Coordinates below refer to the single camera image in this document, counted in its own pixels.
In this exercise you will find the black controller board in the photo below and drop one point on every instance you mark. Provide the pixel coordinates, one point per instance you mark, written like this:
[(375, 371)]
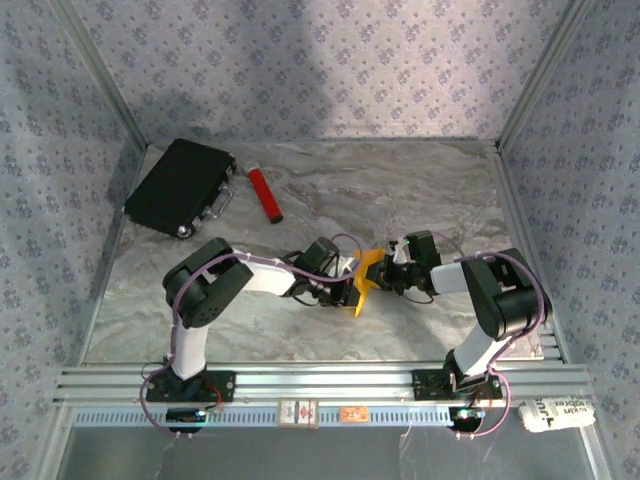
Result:
[(182, 415), (465, 417)]

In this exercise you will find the left black controller board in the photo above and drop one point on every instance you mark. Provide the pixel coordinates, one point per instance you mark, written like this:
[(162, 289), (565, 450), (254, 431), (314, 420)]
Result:
[(182, 415)]

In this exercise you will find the red cylindrical tube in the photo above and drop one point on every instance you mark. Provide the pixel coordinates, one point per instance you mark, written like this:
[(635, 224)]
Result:
[(264, 192)]

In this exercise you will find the aluminium frame post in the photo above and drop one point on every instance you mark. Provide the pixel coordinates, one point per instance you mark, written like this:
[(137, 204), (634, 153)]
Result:
[(102, 75), (541, 75)]

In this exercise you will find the grey metal panel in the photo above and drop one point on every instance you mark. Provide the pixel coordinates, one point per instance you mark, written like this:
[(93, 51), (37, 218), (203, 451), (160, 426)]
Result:
[(325, 455)]

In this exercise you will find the orange paper sheet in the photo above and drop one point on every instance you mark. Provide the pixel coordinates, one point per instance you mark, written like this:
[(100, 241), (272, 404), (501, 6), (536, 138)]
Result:
[(370, 257)]

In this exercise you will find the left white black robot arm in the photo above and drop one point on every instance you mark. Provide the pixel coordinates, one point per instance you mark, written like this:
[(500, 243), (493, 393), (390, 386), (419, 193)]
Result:
[(270, 277)]

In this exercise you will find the aluminium side rail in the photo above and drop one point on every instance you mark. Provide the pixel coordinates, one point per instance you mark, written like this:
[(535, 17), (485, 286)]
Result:
[(102, 280), (514, 200)]

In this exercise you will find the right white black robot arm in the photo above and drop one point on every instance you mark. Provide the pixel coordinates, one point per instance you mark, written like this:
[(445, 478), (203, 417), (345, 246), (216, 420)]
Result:
[(447, 277)]

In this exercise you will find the long aluminium mounting rail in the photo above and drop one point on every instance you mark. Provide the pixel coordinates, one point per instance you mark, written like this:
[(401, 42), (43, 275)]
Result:
[(325, 382)]

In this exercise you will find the small orange sticker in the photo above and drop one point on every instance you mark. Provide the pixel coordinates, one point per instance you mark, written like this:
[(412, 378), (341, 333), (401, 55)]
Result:
[(354, 413)]

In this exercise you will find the white printed label card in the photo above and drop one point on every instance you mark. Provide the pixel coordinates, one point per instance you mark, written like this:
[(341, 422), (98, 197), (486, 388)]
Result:
[(298, 412)]

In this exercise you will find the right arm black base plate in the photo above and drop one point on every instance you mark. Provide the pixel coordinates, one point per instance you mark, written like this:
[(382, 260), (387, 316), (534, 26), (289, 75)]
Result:
[(430, 385)]

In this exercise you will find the crumpled white printed paper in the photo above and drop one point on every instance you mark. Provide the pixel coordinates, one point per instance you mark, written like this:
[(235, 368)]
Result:
[(560, 415)]

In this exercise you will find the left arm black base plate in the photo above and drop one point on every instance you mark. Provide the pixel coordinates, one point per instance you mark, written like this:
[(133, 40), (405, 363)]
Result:
[(220, 385)]

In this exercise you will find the black carrying case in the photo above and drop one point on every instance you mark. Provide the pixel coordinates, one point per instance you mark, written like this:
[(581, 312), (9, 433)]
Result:
[(175, 185)]

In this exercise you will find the right black controller board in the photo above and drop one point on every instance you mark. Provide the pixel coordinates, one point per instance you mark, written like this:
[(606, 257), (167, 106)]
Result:
[(465, 417)]

